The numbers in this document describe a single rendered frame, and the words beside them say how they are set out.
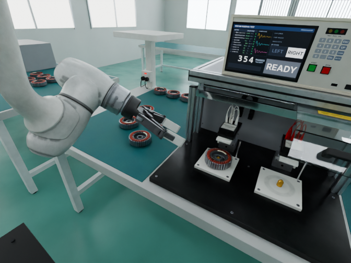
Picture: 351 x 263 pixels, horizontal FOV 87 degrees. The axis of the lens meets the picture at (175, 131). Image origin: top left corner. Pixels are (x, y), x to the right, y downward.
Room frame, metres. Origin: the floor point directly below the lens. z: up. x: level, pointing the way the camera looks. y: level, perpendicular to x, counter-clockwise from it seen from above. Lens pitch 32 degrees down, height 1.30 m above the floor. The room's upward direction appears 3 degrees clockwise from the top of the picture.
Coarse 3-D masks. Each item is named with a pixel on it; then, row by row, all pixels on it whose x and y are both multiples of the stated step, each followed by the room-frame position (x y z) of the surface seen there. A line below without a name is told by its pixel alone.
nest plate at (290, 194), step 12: (264, 168) 0.58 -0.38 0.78; (264, 180) 0.52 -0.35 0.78; (276, 180) 0.52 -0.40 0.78; (288, 180) 0.52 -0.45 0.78; (264, 192) 0.46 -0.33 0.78; (276, 192) 0.46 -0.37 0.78; (288, 192) 0.46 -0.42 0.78; (300, 192) 0.46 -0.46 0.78; (288, 204) 0.41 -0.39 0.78; (300, 204) 0.41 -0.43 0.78
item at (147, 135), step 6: (132, 132) 0.81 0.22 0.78; (138, 132) 0.81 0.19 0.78; (144, 132) 0.81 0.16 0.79; (132, 138) 0.75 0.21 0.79; (138, 138) 0.77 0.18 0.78; (144, 138) 0.76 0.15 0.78; (150, 138) 0.77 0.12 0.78; (132, 144) 0.74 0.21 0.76; (138, 144) 0.73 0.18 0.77; (144, 144) 0.73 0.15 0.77
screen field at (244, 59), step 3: (240, 57) 0.73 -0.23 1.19; (243, 57) 0.73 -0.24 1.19; (246, 57) 0.72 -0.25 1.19; (249, 57) 0.72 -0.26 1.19; (252, 57) 0.71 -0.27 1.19; (237, 60) 0.74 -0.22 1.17; (240, 60) 0.73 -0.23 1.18; (243, 60) 0.73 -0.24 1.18; (246, 60) 0.72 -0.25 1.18; (249, 60) 0.72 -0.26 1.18; (252, 60) 0.71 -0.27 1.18; (252, 63) 0.71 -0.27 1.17
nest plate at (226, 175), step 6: (204, 156) 0.64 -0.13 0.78; (198, 162) 0.60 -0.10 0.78; (204, 162) 0.60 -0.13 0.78; (234, 162) 0.61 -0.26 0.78; (198, 168) 0.57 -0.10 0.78; (204, 168) 0.57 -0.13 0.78; (210, 168) 0.57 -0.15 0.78; (228, 168) 0.57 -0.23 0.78; (234, 168) 0.58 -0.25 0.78; (216, 174) 0.53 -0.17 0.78; (222, 174) 0.54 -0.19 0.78; (228, 174) 0.54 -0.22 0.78; (228, 180) 0.51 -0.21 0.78
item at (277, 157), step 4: (276, 152) 0.64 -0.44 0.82; (276, 156) 0.62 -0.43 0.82; (272, 160) 0.65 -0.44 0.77; (276, 160) 0.61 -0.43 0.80; (272, 164) 0.62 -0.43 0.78; (276, 164) 0.61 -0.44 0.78; (280, 164) 0.60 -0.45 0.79; (284, 164) 0.60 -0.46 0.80; (288, 164) 0.59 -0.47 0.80; (280, 168) 0.60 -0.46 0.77; (284, 168) 0.59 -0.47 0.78; (288, 168) 0.59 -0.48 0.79
